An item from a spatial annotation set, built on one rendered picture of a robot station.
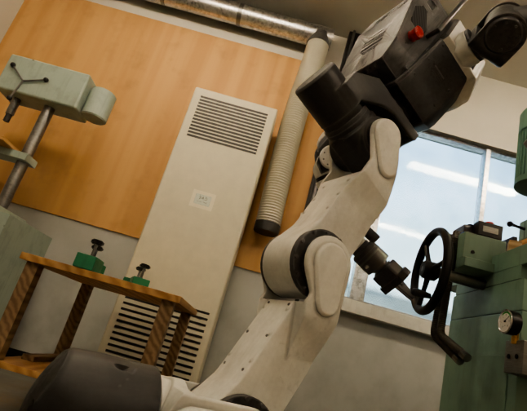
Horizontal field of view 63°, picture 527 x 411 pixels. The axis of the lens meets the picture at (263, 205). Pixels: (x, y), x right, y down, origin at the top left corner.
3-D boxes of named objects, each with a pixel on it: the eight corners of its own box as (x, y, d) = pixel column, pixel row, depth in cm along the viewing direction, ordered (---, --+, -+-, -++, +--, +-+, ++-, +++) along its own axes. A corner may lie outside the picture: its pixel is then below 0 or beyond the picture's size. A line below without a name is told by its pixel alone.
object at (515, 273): (455, 295, 158) (457, 285, 159) (512, 311, 157) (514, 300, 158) (520, 278, 120) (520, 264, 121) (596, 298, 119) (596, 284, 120)
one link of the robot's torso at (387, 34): (396, 24, 93) (459, -42, 110) (303, 84, 122) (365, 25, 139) (466, 132, 100) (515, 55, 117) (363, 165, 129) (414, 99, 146)
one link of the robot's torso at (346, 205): (287, 275, 80) (376, 100, 99) (242, 276, 95) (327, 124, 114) (343, 317, 85) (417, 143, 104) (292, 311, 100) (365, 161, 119)
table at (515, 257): (418, 283, 172) (420, 268, 174) (493, 303, 171) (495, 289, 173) (501, 249, 115) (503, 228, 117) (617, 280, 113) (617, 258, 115)
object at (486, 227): (450, 240, 153) (453, 226, 155) (481, 249, 152) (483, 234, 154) (468, 231, 141) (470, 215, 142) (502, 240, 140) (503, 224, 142)
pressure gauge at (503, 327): (495, 341, 112) (498, 310, 114) (510, 345, 111) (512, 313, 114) (509, 340, 106) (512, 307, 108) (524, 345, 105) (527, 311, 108)
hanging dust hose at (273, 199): (249, 232, 266) (302, 49, 310) (276, 240, 266) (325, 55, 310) (250, 225, 250) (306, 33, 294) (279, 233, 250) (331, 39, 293)
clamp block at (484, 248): (443, 265, 152) (446, 240, 154) (481, 276, 151) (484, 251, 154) (462, 256, 138) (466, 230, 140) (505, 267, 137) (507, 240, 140)
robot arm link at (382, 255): (379, 302, 135) (351, 274, 137) (391, 285, 142) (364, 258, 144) (404, 282, 126) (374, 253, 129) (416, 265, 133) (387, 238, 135)
